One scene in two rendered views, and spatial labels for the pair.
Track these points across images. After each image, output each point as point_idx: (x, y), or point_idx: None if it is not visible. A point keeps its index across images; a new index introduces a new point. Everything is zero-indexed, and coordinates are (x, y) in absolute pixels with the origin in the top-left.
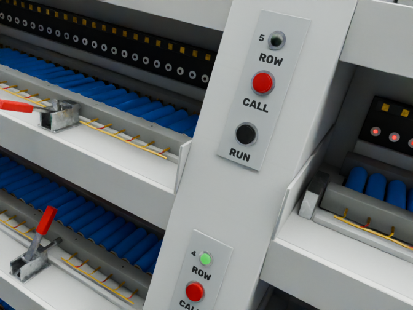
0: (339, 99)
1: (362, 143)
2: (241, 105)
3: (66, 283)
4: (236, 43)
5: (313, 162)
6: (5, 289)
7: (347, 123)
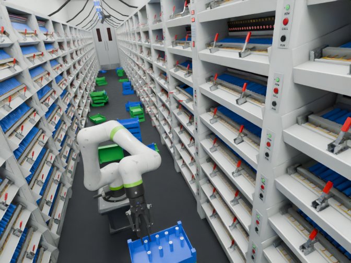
0: None
1: None
2: (195, 98)
3: (192, 127)
4: (194, 91)
5: (210, 104)
6: (186, 128)
7: None
